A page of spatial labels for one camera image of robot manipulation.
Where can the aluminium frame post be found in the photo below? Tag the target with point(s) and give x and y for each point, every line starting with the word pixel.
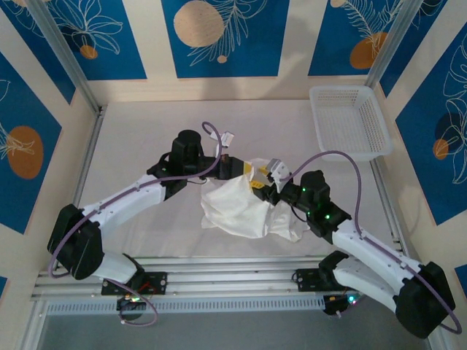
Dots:
pixel 386 47
pixel 73 69

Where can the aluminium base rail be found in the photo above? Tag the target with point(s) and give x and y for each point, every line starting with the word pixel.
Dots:
pixel 226 277

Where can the white t-shirt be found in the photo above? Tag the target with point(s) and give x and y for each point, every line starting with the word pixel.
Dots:
pixel 233 208

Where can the white plastic mesh basket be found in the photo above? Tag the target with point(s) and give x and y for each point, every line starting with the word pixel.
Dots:
pixel 346 109

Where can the aluminium side rail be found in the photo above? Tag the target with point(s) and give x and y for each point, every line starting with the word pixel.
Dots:
pixel 85 160
pixel 383 197

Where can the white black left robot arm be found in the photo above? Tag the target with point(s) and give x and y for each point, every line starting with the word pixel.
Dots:
pixel 120 204

